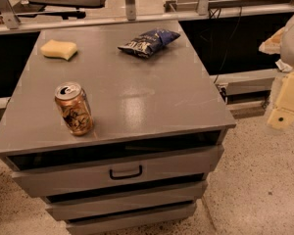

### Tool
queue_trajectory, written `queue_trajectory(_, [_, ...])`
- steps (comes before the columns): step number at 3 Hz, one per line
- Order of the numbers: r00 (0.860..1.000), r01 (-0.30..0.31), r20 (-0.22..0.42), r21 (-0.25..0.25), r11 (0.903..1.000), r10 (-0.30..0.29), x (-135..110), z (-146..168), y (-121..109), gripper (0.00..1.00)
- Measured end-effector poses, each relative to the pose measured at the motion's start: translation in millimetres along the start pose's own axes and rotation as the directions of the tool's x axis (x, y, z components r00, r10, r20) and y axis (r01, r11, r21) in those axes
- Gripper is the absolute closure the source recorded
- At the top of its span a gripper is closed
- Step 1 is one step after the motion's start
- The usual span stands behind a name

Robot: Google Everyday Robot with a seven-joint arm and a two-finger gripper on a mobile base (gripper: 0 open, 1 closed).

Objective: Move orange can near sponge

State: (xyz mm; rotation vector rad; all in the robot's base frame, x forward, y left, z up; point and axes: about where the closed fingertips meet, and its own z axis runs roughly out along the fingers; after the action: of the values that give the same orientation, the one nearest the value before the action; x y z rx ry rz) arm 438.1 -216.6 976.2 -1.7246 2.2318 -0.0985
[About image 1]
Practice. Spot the black drawer handle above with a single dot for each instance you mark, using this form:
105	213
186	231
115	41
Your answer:
125	173

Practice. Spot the yellow sponge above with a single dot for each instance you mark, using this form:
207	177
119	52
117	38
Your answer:
58	49

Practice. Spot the white crumpled cloth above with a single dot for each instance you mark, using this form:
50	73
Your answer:
283	67

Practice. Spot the blue chip bag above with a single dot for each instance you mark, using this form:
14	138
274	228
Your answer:
150	42

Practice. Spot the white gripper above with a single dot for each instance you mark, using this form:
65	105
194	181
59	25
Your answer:
282	116

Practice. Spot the black office chair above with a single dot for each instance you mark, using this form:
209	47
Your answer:
62	8

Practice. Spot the orange soda can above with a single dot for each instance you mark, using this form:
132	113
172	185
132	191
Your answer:
73	106

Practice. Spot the grey metal railing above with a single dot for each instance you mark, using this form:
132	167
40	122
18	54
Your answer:
127	11

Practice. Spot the grey drawer cabinet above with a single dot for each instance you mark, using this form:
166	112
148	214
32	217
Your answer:
163	113

